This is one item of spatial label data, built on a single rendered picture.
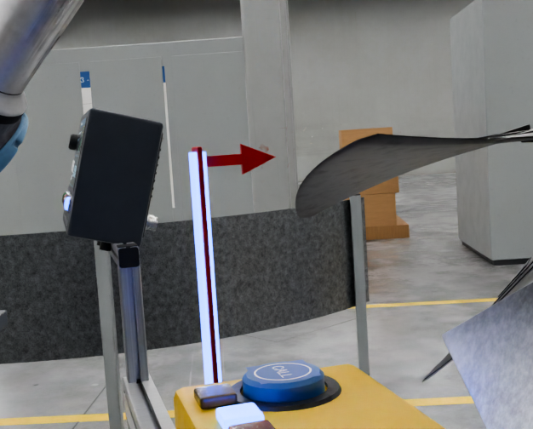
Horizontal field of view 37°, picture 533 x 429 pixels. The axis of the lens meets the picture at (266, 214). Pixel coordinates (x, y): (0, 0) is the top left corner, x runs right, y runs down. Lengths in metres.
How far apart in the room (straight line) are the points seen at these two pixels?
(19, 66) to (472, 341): 0.60
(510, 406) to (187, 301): 1.97
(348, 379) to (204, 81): 6.47
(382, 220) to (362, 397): 8.57
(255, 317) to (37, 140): 4.68
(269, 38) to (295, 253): 2.54
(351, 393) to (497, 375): 0.34
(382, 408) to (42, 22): 0.71
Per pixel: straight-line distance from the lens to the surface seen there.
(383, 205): 8.93
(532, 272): 0.87
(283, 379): 0.38
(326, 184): 0.69
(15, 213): 7.25
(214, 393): 0.38
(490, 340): 0.73
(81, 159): 1.19
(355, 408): 0.37
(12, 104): 1.04
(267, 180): 5.08
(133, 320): 1.17
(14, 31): 0.99
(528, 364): 0.71
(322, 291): 2.87
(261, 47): 5.10
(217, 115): 6.82
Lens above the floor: 1.20
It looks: 5 degrees down
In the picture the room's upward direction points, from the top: 4 degrees counter-clockwise
